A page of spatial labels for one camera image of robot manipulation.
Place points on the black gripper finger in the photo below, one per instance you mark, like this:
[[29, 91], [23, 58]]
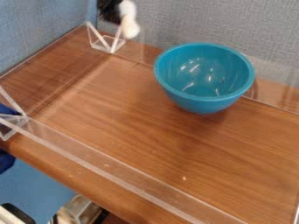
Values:
[[108, 11]]

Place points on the white and brown toy mushroom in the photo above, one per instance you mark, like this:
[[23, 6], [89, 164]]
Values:
[[128, 24]]

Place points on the blue plastic bowl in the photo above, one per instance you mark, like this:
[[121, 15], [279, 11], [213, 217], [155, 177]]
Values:
[[203, 76]]

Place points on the clear acrylic barrier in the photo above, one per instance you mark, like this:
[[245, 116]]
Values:
[[100, 129]]

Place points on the blue clamp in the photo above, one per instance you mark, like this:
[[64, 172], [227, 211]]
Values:
[[6, 159]]

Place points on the black and white object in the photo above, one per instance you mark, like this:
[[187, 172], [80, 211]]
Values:
[[10, 215]]

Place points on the metal frame under table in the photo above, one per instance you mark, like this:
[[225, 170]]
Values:
[[79, 211]]

